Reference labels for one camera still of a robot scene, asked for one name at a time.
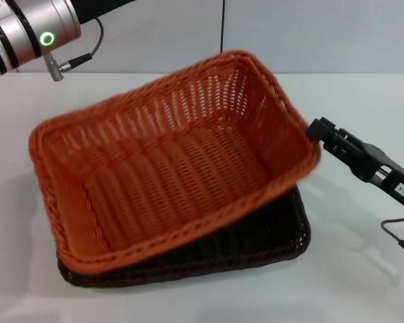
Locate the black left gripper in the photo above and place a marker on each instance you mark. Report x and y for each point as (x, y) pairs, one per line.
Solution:
(94, 8)

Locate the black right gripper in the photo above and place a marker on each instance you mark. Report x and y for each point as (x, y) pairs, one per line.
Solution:
(397, 185)

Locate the dark brown wicker basket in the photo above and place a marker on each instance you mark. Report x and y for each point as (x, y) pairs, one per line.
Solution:
(256, 242)

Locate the orange wicker basket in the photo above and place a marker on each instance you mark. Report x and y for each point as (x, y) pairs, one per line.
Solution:
(175, 175)

